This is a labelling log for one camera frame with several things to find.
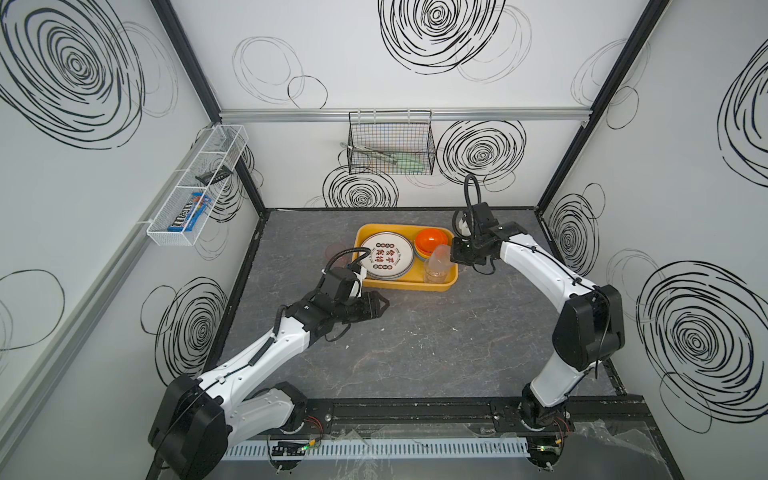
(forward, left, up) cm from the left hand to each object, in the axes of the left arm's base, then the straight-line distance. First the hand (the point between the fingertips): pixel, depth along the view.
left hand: (386, 305), depth 78 cm
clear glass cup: (+19, -16, -11) cm, 27 cm away
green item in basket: (+37, -5, +19) cm, 42 cm away
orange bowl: (+29, -13, -7) cm, 33 cm away
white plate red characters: (+24, -1, -11) cm, 26 cm away
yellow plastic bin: (+15, -9, -12) cm, 21 cm away
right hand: (+17, -18, 0) cm, 24 cm away
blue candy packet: (+12, +48, +21) cm, 53 cm away
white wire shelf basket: (+42, +53, +19) cm, 70 cm away
